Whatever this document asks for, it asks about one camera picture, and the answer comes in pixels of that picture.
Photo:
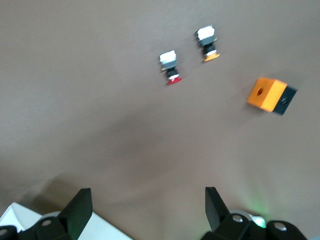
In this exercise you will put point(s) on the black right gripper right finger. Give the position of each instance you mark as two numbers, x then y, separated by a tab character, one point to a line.
220	220

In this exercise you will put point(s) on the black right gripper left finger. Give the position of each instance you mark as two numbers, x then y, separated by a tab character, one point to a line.
72	217

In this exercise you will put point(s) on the red push button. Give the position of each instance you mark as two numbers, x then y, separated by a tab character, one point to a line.
170	65

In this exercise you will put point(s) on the yellow push button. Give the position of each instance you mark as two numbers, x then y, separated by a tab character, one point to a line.
207	42

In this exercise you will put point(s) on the white drawer cabinet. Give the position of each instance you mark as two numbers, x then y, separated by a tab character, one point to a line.
15	215

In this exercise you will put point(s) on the orange and black box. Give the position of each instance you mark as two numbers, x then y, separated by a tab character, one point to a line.
270	95

